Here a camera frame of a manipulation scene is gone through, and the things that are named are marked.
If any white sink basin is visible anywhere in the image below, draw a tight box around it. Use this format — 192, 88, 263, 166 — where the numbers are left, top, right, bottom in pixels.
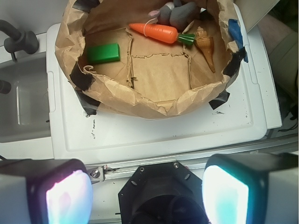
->
0, 34, 54, 159

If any brown paper bag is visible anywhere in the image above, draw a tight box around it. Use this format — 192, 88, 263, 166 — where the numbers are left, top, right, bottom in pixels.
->
55, 0, 245, 119

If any white plastic bin lid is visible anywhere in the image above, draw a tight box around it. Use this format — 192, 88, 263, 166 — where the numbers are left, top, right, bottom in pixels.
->
45, 4, 282, 159

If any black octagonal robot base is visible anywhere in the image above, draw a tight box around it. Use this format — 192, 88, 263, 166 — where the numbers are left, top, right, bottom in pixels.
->
118, 161, 209, 224

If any green rectangular block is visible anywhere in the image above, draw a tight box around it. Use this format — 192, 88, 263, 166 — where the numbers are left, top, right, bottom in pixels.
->
86, 43, 121, 64

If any tan spiral seashell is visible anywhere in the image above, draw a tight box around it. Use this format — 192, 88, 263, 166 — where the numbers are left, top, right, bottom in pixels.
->
195, 26, 215, 73

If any aluminium frame rail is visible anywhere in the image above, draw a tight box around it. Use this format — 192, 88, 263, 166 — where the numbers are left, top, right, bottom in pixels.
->
85, 134, 299, 185

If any orange toy carrot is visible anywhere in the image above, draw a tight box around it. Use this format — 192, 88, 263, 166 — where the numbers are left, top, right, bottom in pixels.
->
129, 23, 195, 46

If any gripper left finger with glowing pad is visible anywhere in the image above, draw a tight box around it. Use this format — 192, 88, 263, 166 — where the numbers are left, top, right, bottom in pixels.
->
0, 159, 93, 224

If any grey plush mouse toy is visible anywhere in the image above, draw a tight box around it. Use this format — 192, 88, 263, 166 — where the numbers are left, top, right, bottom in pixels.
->
148, 0, 199, 31

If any black sink faucet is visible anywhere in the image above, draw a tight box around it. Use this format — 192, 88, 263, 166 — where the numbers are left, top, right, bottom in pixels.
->
0, 20, 39, 62

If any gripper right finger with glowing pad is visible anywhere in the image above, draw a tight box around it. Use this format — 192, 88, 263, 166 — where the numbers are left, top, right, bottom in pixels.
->
202, 153, 299, 224

